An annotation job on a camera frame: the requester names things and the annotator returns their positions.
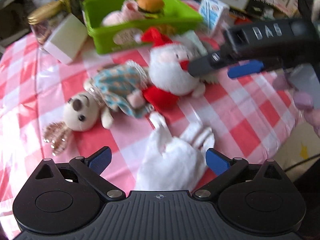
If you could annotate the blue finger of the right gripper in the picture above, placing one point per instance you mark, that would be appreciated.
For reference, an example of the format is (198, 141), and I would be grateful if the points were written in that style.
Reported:
(244, 69)
(207, 64)

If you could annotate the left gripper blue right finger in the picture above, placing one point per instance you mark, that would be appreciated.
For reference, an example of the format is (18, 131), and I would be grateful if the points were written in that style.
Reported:
(217, 162)

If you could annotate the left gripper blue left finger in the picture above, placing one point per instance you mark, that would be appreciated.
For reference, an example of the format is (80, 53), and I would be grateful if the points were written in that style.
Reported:
(99, 160)

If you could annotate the Santa Claus plush toy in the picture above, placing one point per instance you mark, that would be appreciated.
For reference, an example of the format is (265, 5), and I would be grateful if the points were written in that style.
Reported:
(168, 69)

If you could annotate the white plush toy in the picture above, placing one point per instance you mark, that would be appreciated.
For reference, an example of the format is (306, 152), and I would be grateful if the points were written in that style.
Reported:
(173, 163)

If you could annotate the hamburger plush toy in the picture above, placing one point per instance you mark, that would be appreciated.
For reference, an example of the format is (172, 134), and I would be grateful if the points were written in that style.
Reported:
(151, 8)

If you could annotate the mouse plush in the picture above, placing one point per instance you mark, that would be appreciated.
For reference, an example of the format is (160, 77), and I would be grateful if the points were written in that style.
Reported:
(104, 93)

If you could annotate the pink fluffy plush toy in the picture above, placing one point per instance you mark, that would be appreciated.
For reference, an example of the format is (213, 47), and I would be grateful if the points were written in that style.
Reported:
(129, 12)

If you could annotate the blue white milk carton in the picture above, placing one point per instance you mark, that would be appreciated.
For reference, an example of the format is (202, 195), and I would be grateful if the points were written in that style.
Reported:
(215, 15)

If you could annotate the green plastic cookie bin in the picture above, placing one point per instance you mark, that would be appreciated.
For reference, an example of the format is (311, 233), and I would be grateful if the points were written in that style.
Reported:
(177, 16)

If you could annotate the gold lid cookie jar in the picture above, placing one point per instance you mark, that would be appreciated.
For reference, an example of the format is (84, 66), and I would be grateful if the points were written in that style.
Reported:
(45, 19)

